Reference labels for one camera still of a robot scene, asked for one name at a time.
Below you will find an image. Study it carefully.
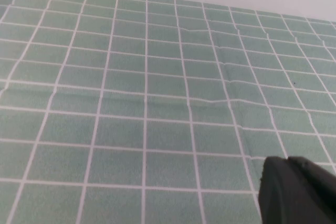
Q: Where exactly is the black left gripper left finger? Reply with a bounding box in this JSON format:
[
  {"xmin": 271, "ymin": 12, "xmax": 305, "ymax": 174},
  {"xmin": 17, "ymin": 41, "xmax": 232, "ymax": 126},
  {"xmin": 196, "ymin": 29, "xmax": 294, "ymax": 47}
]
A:
[{"xmin": 258, "ymin": 155, "xmax": 336, "ymax": 224}]

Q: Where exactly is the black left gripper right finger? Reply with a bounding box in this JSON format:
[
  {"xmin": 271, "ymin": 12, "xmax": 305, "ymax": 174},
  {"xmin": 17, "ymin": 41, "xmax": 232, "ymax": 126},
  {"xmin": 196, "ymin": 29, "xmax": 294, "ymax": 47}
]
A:
[{"xmin": 287, "ymin": 156, "xmax": 336, "ymax": 204}]

